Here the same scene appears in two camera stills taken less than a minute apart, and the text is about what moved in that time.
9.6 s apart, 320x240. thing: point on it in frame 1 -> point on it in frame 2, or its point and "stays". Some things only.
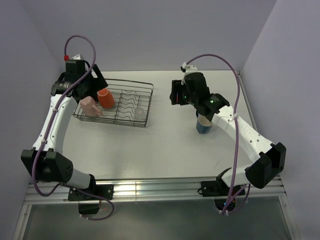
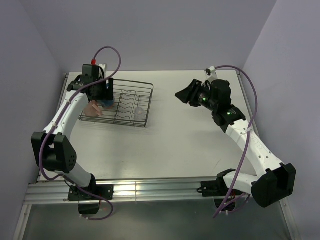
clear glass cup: x=139 y=114 stays
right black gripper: x=177 y=87 -> x=184 y=95
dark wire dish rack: x=132 y=102 stays
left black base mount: x=105 y=191 stays
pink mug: x=86 y=103 stays
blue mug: x=203 y=125 -> x=107 y=104
